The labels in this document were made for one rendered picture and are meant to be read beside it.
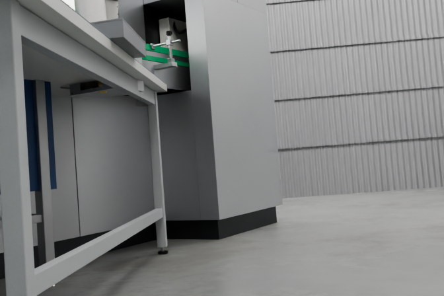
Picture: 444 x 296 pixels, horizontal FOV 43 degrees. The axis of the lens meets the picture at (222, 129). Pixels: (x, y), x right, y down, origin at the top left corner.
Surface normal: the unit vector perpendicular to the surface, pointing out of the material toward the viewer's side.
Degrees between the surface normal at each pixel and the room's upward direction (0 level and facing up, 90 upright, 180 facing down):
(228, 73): 90
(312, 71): 90
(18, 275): 90
